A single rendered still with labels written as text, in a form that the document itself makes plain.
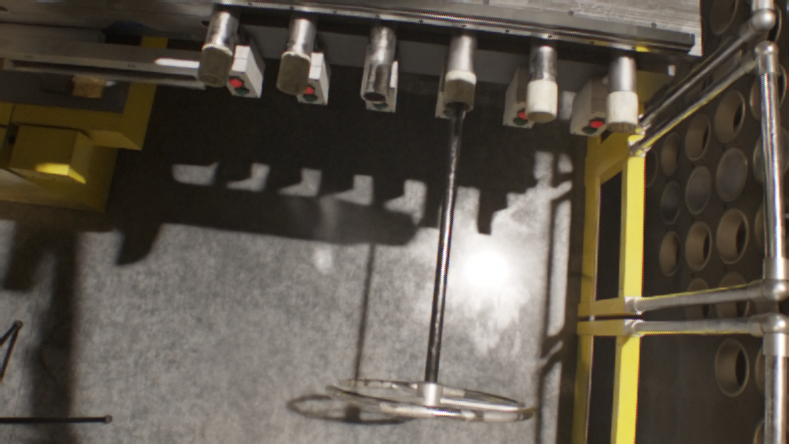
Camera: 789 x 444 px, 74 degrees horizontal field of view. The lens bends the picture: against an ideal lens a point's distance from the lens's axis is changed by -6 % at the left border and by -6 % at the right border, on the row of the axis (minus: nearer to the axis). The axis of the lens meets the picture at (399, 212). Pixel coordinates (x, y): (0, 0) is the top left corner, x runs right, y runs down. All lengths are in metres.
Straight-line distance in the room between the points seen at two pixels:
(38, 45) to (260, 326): 1.08
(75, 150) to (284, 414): 1.04
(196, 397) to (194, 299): 0.33
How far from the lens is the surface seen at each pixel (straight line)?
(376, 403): 0.89
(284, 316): 1.95
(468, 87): 1.14
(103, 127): 1.61
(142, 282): 2.11
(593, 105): 1.33
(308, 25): 1.21
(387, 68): 1.16
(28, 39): 1.71
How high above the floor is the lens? 1.91
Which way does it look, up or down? 78 degrees down
